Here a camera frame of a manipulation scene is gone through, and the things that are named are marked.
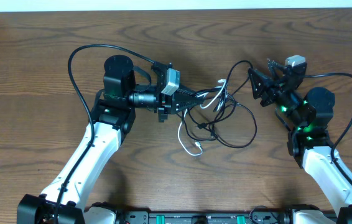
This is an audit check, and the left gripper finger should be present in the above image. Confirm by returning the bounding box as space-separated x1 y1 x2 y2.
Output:
175 88 195 98
174 96 204 114

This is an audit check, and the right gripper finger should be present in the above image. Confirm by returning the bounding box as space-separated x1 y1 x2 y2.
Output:
267 59 287 80
248 68 276 100

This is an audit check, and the white cable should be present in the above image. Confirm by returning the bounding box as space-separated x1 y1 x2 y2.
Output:
177 78 228 157

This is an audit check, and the black cable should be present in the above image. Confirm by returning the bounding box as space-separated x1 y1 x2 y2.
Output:
182 60 258 149

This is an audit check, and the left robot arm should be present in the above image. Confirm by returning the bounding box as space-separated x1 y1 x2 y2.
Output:
17 55 204 223

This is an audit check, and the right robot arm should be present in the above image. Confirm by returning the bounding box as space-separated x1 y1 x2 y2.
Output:
248 55 352 223

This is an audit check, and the right camera cable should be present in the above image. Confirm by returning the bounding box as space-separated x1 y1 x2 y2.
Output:
303 72 352 209

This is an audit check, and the camera cable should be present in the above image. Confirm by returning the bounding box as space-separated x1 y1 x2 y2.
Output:
51 44 157 224
303 72 352 209

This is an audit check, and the left camera cable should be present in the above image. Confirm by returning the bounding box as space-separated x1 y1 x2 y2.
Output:
51 44 157 224

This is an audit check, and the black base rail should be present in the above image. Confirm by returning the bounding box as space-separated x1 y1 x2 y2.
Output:
82 202 338 224

